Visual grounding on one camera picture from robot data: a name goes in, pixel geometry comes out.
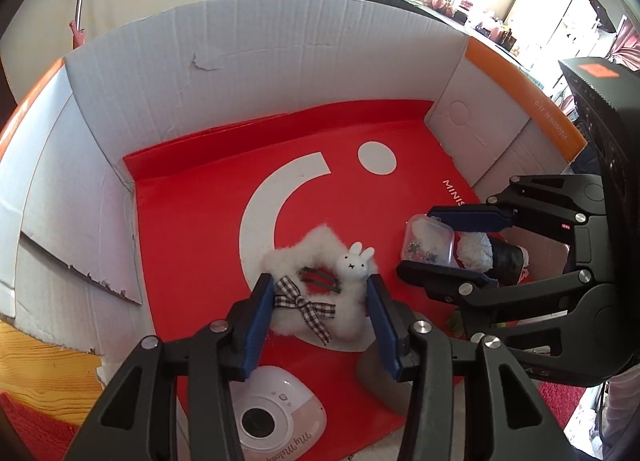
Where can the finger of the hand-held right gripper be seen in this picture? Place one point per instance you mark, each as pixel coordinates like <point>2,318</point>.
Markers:
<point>470,218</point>
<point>440,283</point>

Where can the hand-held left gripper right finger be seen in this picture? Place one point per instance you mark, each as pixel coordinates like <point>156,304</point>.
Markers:
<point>385,326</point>

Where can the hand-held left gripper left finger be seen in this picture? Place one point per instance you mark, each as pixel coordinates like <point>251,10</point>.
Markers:
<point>257,326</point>

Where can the clear plastic box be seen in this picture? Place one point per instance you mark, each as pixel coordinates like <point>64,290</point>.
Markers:
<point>425,241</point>

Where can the grey oval case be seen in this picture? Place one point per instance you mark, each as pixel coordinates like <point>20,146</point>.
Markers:
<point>375,376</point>

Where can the pink mini camera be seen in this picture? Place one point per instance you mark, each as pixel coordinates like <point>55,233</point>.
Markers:
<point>295,406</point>

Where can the white fluffy bunny hair clip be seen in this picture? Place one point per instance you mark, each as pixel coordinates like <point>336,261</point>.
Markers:
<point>320,251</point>

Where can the orange and white cardboard box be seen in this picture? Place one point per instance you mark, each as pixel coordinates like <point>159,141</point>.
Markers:
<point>250,66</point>

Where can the person's right forearm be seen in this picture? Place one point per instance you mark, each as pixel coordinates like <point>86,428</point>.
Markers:
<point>625,406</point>

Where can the pink curtain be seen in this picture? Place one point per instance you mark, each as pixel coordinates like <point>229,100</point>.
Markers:
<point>625,43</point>

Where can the red paper liner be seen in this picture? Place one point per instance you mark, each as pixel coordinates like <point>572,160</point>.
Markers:
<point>200,201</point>

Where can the white refrigerator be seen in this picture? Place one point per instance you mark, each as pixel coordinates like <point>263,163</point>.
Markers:
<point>550,6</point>

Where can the wooden table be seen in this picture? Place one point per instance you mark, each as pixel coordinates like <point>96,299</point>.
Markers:
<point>40,371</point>

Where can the red knitted blanket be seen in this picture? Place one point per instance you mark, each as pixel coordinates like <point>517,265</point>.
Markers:
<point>30,436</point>

